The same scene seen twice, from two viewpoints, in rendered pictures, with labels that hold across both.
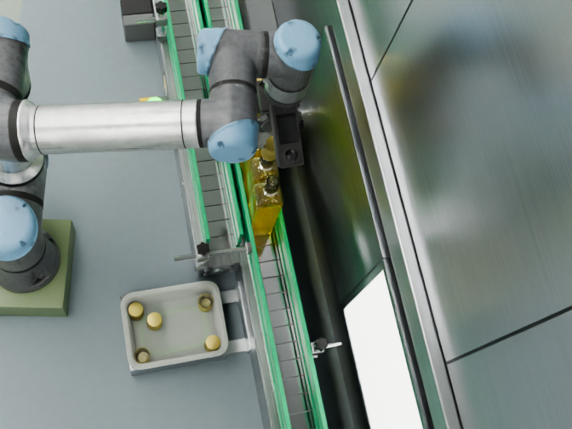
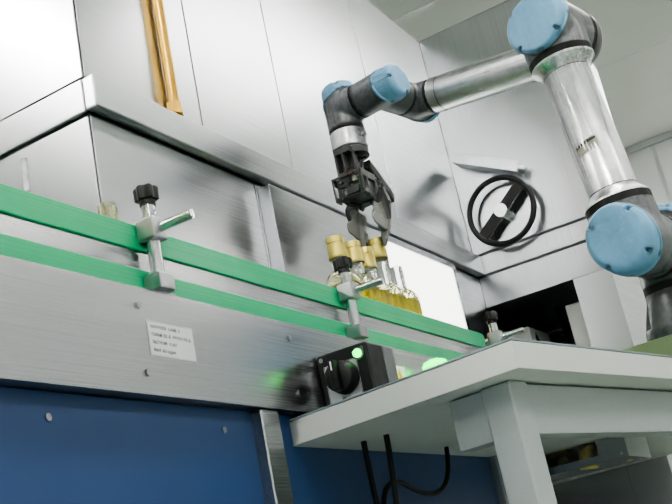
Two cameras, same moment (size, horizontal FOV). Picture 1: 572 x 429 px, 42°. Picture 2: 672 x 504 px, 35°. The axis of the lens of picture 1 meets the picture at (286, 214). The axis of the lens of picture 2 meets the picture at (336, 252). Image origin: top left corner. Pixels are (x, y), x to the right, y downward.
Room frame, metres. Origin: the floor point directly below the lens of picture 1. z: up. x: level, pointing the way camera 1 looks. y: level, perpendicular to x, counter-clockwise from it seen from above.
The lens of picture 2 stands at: (1.70, 1.81, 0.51)
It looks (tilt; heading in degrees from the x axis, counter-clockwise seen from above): 19 degrees up; 241
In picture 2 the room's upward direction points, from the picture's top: 12 degrees counter-clockwise
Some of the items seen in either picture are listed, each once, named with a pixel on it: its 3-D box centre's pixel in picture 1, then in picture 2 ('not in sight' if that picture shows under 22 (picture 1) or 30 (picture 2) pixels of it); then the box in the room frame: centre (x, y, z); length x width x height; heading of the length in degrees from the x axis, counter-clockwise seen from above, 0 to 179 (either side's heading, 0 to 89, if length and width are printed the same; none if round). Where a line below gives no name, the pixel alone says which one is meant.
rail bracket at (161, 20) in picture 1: (151, 22); (363, 294); (0.95, 0.49, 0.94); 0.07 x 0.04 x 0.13; 124
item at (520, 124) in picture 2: not in sight; (547, 175); (-0.46, -0.63, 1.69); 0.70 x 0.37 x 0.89; 34
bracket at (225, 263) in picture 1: (217, 265); not in sight; (0.49, 0.10, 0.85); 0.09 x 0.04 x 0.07; 124
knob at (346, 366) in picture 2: not in sight; (338, 376); (1.07, 0.60, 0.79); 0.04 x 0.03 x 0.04; 124
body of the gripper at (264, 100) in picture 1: (279, 99); (355, 178); (0.68, 0.10, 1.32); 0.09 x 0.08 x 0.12; 34
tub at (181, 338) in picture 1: (174, 327); not in sight; (0.32, 0.13, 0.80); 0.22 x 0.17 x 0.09; 124
